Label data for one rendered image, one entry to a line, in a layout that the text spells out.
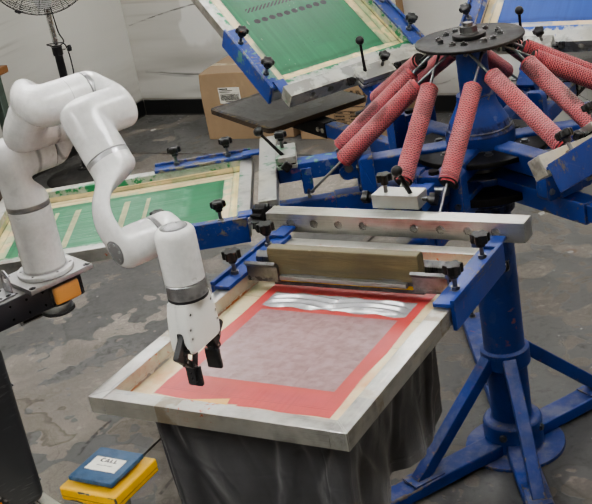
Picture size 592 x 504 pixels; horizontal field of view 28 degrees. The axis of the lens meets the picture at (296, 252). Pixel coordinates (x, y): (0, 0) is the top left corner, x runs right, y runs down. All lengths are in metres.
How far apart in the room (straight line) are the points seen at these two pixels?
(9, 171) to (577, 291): 2.75
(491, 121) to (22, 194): 1.35
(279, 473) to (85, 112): 0.79
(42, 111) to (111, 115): 0.14
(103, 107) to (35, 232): 0.47
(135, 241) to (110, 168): 0.15
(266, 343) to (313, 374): 0.19
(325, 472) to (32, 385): 2.63
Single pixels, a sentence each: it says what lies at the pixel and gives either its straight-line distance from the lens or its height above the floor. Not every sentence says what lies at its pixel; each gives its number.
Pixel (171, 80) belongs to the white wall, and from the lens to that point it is 8.07.
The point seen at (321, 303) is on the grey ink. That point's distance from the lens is 2.64.
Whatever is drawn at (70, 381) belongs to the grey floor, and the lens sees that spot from 4.75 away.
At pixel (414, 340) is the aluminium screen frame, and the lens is 2.36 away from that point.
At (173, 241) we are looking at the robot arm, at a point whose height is 1.35.
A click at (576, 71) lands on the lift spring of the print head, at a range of 3.30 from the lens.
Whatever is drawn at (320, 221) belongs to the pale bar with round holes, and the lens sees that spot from 2.93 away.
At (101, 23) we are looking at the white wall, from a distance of 7.96.
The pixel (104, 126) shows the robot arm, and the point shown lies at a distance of 2.20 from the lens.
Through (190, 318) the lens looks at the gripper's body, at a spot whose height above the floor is 1.20.
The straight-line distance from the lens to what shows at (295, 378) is 2.37.
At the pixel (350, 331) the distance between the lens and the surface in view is 2.51.
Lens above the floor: 2.08
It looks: 22 degrees down
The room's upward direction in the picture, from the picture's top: 10 degrees counter-clockwise
